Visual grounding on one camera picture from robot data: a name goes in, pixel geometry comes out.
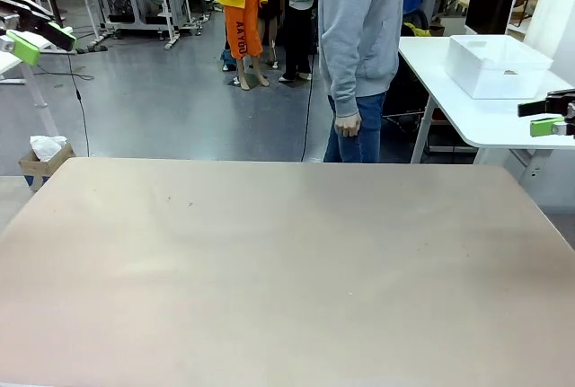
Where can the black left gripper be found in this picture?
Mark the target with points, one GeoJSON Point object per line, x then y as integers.
{"type": "Point", "coordinates": [9, 12]}

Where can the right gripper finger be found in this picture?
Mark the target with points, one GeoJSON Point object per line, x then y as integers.
{"type": "Point", "coordinates": [557, 102]}
{"type": "Point", "coordinates": [545, 127]}

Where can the white plastic basket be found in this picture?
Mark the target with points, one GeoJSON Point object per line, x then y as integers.
{"type": "Point", "coordinates": [494, 73]}

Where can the person's right forearm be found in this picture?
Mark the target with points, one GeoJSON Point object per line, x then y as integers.
{"type": "Point", "coordinates": [341, 81]}

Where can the person's right hand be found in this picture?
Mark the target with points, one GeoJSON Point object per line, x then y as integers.
{"type": "Point", "coordinates": [348, 125]}

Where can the small white side table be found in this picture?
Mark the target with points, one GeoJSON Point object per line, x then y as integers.
{"type": "Point", "coordinates": [45, 46]}

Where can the large white side table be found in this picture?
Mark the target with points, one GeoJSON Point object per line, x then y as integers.
{"type": "Point", "coordinates": [471, 117]}

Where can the crumpled white paper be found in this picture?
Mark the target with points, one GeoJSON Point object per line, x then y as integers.
{"type": "Point", "coordinates": [45, 145]}

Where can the black computer monitor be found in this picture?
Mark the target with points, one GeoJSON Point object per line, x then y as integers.
{"type": "Point", "coordinates": [489, 1]}

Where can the cardboard box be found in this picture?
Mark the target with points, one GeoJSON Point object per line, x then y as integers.
{"type": "Point", "coordinates": [40, 169]}

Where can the black office chair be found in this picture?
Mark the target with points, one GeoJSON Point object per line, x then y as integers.
{"type": "Point", "coordinates": [404, 90]}

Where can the yellow item on chair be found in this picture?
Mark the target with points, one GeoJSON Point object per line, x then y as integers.
{"type": "Point", "coordinates": [414, 29]}

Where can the mannequin in yellow and orange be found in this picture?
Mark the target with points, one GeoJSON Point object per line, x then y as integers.
{"type": "Point", "coordinates": [240, 10]}

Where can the person in grey hoodie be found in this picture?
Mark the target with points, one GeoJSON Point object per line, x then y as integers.
{"type": "Point", "coordinates": [364, 23]}

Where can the figure in dark clothes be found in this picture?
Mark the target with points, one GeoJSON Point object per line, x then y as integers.
{"type": "Point", "coordinates": [298, 14]}

